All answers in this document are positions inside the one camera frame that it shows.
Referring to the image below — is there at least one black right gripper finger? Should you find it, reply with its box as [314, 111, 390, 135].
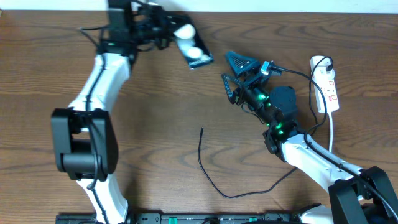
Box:
[225, 51, 261, 77]
[221, 73, 243, 104]

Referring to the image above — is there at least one black smartphone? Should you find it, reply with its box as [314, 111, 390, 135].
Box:
[170, 15, 214, 70]

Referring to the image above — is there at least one black charging cable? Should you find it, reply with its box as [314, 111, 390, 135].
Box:
[197, 55, 335, 199]

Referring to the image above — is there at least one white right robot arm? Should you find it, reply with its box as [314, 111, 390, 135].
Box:
[221, 52, 397, 223]

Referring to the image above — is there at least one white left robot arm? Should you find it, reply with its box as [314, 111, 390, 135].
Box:
[51, 1, 195, 223]

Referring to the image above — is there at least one white charger adapter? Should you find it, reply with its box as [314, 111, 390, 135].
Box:
[310, 55, 335, 80]

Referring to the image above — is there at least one white power strip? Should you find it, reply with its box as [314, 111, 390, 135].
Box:
[308, 55, 340, 114]

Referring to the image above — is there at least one white power strip cord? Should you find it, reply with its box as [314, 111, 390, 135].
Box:
[328, 112, 334, 153]

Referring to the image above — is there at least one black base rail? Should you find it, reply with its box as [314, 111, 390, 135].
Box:
[55, 212, 302, 224]

